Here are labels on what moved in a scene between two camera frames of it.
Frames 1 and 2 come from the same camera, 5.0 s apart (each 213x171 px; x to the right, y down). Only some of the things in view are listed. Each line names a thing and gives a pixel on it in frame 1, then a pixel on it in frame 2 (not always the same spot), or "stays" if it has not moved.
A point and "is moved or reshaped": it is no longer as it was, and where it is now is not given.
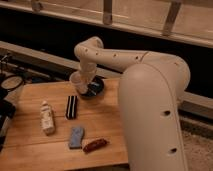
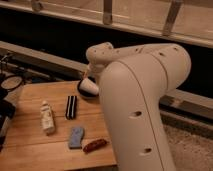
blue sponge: [76, 137] stays
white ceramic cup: [80, 81] is moved or reshaped
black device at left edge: [7, 111] stays
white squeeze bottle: [47, 118] stays
